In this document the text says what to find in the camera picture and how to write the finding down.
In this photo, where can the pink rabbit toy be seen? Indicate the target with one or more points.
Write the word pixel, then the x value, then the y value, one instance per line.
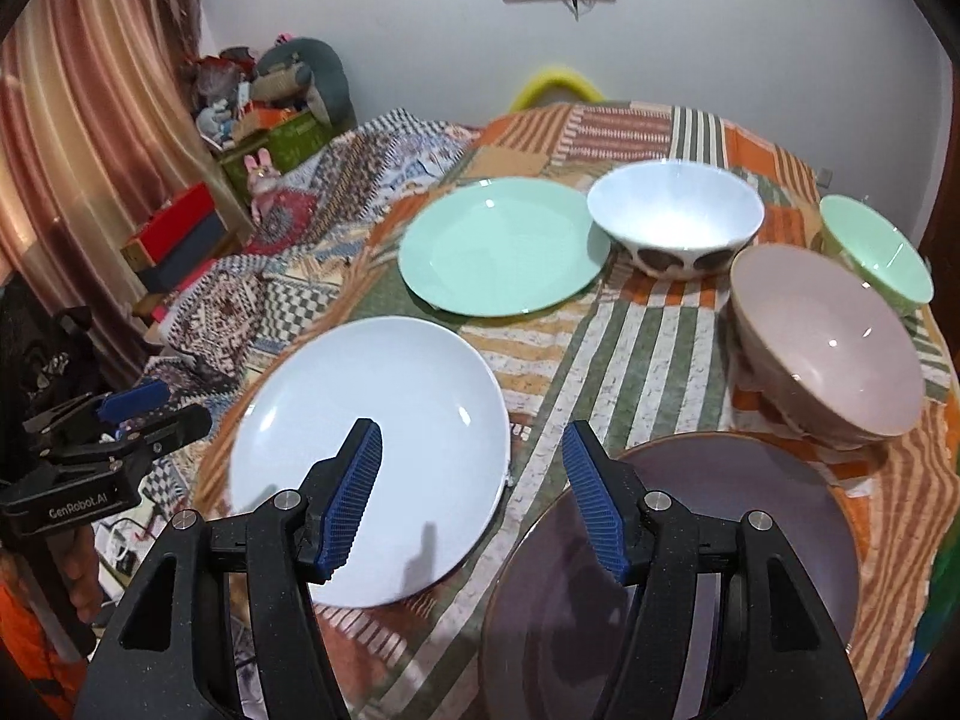
pixel 262 180

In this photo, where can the purple plate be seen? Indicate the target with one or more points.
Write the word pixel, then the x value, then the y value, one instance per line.
pixel 750 495

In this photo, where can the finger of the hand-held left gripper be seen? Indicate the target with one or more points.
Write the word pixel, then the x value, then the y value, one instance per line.
pixel 180 424
pixel 135 399

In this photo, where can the white plate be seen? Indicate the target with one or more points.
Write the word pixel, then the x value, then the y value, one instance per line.
pixel 375 390

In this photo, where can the dark blue box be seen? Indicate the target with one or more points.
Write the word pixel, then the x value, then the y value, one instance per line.
pixel 187 255

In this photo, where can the green cardboard box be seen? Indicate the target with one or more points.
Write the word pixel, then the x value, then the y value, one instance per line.
pixel 300 135

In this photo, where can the pink bowl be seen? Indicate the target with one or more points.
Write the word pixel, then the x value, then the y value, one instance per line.
pixel 817 337

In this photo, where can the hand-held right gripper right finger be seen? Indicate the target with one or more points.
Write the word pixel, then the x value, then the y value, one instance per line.
pixel 592 502

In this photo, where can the white bowl with brown spots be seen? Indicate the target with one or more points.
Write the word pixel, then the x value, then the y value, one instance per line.
pixel 675 202

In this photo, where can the orange box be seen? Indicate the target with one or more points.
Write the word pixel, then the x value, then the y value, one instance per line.
pixel 262 120

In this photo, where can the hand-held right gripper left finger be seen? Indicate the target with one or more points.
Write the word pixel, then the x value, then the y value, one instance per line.
pixel 352 499

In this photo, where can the green bowl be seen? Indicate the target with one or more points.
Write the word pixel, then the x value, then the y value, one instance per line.
pixel 877 255

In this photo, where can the red box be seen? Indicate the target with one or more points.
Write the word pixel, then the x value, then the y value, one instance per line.
pixel 176 221

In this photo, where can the pile of assorted knickknacks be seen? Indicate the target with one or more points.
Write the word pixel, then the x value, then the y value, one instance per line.
pixel 217 90

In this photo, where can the pink brown curtain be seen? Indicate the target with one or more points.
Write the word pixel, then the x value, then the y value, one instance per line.
pixel 75 127

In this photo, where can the person's left forearm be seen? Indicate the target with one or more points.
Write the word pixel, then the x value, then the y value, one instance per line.
pixel 30 652

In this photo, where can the patterned patchwork quilt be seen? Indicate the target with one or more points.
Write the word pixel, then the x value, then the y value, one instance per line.
pixel 300 292

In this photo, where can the orange green striped blanket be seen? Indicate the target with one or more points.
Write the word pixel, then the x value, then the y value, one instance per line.
pixel 660 345

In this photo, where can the green plate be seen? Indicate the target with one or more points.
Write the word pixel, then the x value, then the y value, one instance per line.
pixel 495 247

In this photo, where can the person's left hand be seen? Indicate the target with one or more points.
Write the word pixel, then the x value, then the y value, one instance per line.
pixel 79 577

